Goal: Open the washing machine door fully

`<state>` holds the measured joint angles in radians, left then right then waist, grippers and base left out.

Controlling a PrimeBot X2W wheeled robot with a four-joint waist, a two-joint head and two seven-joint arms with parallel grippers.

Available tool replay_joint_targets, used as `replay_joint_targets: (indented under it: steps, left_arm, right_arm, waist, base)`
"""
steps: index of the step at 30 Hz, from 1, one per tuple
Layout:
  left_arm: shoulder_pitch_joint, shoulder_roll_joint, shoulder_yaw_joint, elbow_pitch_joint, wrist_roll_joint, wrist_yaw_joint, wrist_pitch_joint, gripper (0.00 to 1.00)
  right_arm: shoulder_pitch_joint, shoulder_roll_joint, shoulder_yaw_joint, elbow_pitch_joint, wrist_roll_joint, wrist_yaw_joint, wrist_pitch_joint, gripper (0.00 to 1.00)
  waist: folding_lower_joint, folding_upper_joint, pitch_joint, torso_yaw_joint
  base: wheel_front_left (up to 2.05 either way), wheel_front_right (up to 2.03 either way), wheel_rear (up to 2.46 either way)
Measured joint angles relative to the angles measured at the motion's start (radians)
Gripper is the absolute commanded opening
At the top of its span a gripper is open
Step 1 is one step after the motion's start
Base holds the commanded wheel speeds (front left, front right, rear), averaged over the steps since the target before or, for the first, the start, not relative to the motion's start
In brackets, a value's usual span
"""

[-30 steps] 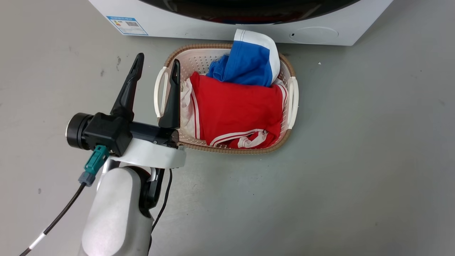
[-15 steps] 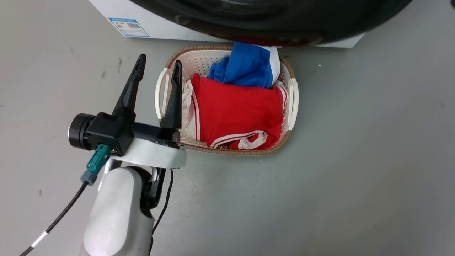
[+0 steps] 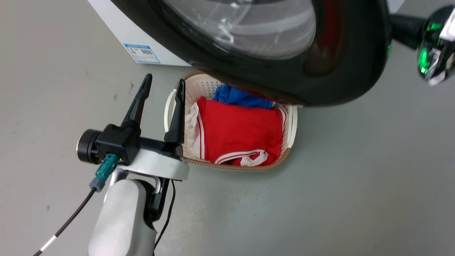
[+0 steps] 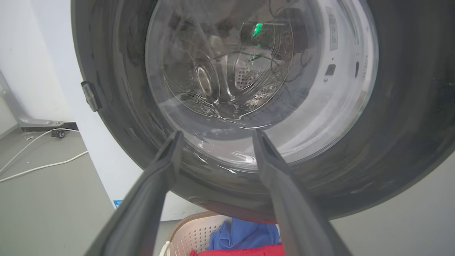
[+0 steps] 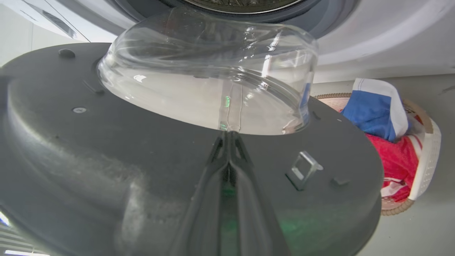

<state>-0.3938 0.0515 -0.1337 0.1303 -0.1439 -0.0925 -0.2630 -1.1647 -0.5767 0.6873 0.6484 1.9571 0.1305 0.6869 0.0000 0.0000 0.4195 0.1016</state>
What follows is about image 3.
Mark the blue garment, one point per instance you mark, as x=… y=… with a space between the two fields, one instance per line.
x=238 y=97

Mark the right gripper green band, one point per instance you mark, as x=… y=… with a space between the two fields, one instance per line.
x=432 y=49

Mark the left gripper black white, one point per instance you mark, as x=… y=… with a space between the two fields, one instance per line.
x=121 y=142

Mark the red garment with white stripes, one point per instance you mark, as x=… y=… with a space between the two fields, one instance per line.
x=238 y=131

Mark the beige perforated laundry basket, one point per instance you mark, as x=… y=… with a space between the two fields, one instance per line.
x=202 y=87

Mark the black round washing machine door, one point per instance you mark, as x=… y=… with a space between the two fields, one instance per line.
x=277 y=46

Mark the blue energy label sticker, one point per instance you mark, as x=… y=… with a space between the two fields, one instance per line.
x=143 y=53

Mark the white washing machine body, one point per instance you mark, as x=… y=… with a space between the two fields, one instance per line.
x=121 y=28

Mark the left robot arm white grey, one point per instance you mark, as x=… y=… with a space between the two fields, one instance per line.
x=122 y=217

